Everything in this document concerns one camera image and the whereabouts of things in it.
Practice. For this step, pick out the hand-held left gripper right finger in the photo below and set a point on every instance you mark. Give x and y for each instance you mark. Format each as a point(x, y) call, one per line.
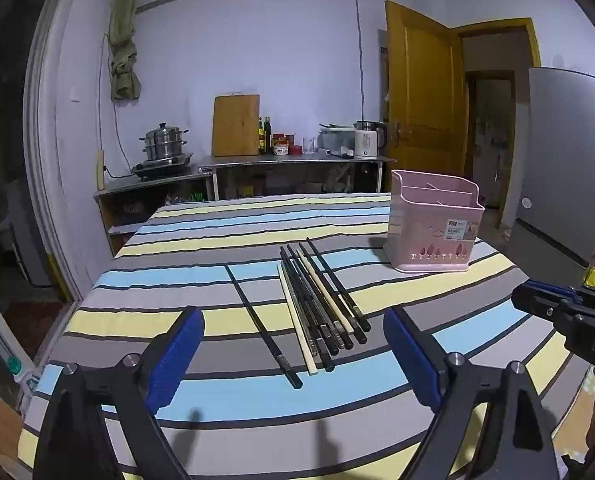
point(412, 360)

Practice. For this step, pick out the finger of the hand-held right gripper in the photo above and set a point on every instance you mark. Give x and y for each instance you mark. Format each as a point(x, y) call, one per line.
point(537, 302)

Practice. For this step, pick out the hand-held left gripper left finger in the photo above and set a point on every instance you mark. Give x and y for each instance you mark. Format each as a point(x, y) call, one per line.
point(177, 355)

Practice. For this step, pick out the long black chopstick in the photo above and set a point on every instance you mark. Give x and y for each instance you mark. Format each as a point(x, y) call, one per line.
point(262, 327)

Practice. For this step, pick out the beige wooden chopstick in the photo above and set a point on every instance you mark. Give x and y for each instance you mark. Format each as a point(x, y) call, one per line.
point(297, 321)
point(325, 290)

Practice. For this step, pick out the pink plastic utensil holder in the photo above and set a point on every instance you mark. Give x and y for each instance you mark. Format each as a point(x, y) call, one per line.
point(427, 245)

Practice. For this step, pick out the row of black chopsticks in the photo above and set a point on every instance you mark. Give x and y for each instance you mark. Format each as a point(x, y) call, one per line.
point(307, 310)

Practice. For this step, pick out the striped tablecloth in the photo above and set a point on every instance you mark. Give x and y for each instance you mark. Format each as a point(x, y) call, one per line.
point(187, 240)

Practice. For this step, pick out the grey refrigerator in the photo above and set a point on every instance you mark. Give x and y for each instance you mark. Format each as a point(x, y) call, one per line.
point(562, 160)

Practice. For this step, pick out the green capped plastic bottle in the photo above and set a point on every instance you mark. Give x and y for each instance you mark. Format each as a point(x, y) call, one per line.
point(17, 372)

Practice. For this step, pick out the low metal counter cabinet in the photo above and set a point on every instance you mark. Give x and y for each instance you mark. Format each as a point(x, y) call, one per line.
point(152, 185)

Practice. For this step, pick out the black induction cooker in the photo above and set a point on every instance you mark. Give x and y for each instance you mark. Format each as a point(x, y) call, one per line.
point(162, 167)

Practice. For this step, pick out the beige power strip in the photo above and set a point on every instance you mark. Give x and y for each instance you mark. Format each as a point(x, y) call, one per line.
point(98, 170)

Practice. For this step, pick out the stainless steel steamer pot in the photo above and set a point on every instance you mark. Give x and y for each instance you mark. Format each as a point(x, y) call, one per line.
point(163, 142)

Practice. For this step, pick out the white electric kettle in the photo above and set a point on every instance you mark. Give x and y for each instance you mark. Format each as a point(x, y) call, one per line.
point(367, 142)

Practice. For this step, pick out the steel shelf table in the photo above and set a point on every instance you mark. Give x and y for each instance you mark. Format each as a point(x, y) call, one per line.
point(297, 161)

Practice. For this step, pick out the grey storage container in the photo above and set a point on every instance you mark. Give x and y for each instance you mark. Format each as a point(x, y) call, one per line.
point(336, 141)

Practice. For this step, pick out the dark oil bottles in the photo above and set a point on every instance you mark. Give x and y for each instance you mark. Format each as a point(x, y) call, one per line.
point(265, 137)

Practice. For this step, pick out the red lidded jars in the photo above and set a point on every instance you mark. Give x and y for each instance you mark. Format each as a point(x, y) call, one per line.
point(282, 145)

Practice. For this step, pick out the wooden cutting board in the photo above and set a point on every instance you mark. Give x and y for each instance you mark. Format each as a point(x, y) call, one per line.
point(235, 125)

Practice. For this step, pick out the clear drinking glass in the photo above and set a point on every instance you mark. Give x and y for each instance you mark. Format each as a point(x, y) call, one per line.
point(309, 146)

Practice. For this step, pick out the yellow wooden door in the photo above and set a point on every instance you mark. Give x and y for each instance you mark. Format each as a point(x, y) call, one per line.
point(427, 90)

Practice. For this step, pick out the green hanging curtain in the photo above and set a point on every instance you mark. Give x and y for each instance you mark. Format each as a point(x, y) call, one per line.
point(123, 50)

